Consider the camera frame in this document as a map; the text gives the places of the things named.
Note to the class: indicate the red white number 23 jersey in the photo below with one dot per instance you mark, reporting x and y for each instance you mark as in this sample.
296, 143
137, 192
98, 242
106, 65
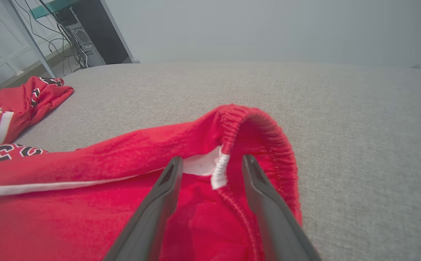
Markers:
18, 101

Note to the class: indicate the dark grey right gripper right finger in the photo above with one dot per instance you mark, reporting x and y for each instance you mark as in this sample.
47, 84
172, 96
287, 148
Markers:
283, 239

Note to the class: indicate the white metal frame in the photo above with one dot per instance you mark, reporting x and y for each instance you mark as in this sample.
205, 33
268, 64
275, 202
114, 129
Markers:
33, 40

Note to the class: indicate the teal shelf bar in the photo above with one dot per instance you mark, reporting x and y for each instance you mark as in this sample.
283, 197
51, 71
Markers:
51, 8

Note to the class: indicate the grey fabric sofa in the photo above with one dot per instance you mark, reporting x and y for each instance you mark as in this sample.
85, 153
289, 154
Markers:
341, 127

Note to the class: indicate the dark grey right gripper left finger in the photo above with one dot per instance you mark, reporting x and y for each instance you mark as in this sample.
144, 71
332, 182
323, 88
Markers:
145, 235

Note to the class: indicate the black computer tower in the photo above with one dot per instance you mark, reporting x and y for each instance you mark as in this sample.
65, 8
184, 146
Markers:
105, 32

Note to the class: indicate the red shorts with white stripes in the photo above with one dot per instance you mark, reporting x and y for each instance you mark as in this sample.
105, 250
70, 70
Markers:
87, 217

